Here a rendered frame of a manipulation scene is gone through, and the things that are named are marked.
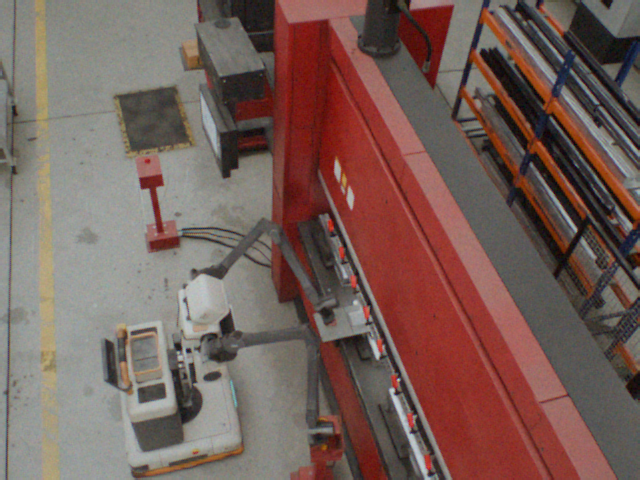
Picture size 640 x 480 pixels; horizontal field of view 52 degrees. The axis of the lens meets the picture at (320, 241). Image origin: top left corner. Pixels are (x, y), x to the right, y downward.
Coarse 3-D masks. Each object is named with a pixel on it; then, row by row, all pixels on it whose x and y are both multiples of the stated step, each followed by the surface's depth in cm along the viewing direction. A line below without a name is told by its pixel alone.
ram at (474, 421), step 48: (336, 96) 325; (336, 144) 340; (336, 192) 357; (384, 192) 285; (384, 240) 296; (384, 288) 309; (432, 288) 253; (432, 336) 263; (432, 384) 273; (480, 384) 228; (432, 432) 283; (480, 432) 236; (528, 432) 208
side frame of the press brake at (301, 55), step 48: (288, 0) 317; (336, 0) 320; (432, 0) 326; (288, 48) 315; (432, 48) 341; (288, 96) 337; (288, 144) 363; (288, 192) 393; (288, 240) 428; (288, 288) 469
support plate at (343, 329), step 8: (336, 312) 360; (344, 312) 360; (320, 320) 356; (344, 320) 357; (320, 328) 353; (328, 328) 353; (336, 328) 353; (344, 328) 354; (352, 328) 354; (360, 328) 354; (368, 328) 355; (328, 336) 350; (336, 336) 350; (344, 336) 351
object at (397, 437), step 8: (384, 408) 336; (384, 416) 333; (392, 416) 333; (392, 424) 331; (392, 432) 328; (400, 432) 328; (392, 440) 327; (400, 440) 326; (400, 456) 321; (408, 456) 322
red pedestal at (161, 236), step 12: (144, 156) 455; (156, 156) 456; (144, 168) 448; (156, 168) 449; (144, 180) 446; (156, 180) 449; (156, 192) 468; (156, 204) 477; (156, 216) 486; (156, 228) 499; (168, 228) 504; (156, 240) 497; (168, 240) 501
